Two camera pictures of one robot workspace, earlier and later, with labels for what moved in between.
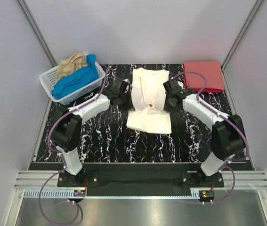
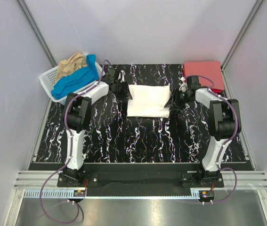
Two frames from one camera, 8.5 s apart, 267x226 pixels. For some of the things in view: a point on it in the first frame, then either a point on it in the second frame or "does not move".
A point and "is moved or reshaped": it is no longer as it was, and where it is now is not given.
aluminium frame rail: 36,180 does not move
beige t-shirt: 66,67 does not move
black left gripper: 130,106 → 125,94
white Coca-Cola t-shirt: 148,94 is moved or reshaped
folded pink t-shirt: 211,70 does not move
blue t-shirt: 65,86 does not move
